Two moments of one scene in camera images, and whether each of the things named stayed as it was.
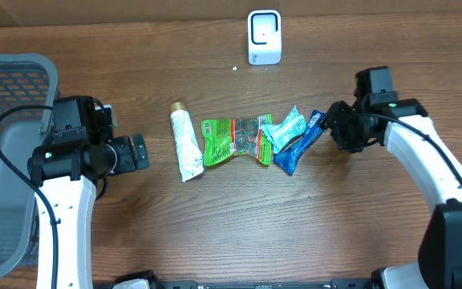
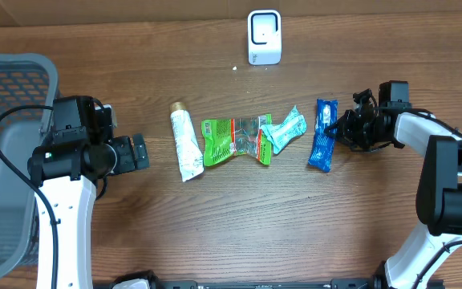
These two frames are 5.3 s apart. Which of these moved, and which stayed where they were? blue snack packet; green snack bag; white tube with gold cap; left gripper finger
Moved: blue snack packet
Stayed: green snack bag; white tube with gold cap; left gripper finger
